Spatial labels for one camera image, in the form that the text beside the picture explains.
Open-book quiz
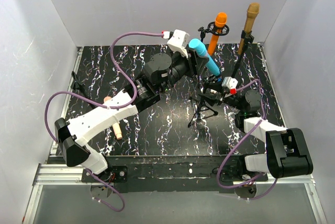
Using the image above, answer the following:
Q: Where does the black small tripod stand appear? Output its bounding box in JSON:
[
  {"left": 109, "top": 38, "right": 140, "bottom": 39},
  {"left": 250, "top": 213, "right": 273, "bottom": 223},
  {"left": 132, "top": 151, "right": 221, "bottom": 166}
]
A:
[{"left": 187, "top": 75, "right": 221, "bottom": 128}]

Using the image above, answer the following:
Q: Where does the blue toy microphone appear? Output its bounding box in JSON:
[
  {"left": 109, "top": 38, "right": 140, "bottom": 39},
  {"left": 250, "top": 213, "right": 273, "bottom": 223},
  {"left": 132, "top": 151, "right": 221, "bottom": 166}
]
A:
[{"left": 188, "top": 38, "right": 221, "bottom": 76}]

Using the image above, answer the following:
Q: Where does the black tripod shock-mount stand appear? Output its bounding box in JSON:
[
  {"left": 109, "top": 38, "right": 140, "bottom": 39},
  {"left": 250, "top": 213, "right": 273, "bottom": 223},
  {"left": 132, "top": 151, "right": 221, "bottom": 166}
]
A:
[{"left": 198, "top": 21, "right": 230, "bottom": 42}]

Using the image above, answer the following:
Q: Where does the orange toy microphone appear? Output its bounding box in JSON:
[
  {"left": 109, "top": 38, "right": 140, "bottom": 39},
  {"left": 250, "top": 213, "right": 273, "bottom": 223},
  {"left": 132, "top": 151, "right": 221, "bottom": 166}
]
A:
[{"left": 208, "top": 12, "right": 227, "bottom": 56}]

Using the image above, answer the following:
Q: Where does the black round-base clamp stand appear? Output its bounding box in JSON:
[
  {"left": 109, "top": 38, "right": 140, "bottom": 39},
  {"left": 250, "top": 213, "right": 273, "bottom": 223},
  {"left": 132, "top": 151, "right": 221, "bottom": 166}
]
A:
[{"left": 231, "top": 30, "right": 254, "bottom": 78}]

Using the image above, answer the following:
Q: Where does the gold toy microphone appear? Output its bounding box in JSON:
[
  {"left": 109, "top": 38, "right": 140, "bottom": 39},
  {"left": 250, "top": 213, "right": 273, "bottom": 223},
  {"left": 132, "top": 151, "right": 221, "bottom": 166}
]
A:
[{"left": 238, "top": 3, "right": 260, "bottom": 55}]

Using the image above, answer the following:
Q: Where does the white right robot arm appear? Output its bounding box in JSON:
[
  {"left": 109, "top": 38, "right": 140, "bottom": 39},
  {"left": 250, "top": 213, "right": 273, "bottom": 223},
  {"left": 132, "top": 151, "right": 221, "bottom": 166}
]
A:
[{"left": 200, "top": 77, "right": 314, "bottom": 178}]

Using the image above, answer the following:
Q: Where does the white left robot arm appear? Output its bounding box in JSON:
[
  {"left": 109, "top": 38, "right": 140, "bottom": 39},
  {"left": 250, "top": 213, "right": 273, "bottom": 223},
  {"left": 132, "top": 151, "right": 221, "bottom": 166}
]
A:
[{"left": 54, "top": 49, "right": 209, "bottom": 175}]

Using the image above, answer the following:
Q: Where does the black left clamp stand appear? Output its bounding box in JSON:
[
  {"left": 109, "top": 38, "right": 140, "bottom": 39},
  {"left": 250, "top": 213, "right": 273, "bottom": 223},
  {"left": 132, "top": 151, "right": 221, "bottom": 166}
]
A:
[{"left": 71, "top": 71, "right": 91, "bottom": 100}]

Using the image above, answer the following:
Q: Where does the pink toy microphone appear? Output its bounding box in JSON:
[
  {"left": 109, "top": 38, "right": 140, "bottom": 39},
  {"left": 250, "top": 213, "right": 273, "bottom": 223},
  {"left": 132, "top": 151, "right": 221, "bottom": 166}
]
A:
[{"left": 103, "top": 96, "right": 123, "bottom": 140}]

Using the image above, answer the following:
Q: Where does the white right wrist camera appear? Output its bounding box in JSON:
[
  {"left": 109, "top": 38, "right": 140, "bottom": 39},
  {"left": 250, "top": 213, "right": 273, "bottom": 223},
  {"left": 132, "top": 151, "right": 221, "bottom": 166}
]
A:
[{"left": 222, "top": 76, "right": 238, "bottom": 95}]

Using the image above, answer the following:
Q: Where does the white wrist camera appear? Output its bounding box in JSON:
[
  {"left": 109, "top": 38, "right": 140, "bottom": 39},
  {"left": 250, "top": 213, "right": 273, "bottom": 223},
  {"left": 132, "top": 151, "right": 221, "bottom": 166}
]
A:
[
  {"left": 222, "top": 76, "right": 238, "bottom": 95},
  {"left": 162, "top": 29, "right": 190, "bottom": 59}
]

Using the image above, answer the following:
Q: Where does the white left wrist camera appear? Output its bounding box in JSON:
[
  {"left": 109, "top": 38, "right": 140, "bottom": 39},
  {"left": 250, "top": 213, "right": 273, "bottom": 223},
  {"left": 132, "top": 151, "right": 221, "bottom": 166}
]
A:
[{"left": 162, "top": 29, "right": 190, "bottom": 59}]

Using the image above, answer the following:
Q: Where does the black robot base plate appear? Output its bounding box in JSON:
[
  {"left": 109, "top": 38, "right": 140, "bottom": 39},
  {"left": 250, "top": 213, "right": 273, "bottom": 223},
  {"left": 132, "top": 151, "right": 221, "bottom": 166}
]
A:
[{"left": 81, "top": 154, "right": 262, "bottom": 196}]

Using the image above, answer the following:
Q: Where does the aluminium frame rail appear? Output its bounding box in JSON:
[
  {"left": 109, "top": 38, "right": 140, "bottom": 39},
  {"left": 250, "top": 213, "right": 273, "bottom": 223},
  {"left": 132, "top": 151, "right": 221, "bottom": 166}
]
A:
[{"left": 22, "top": 47, "right": 84, "bottom": 224}]

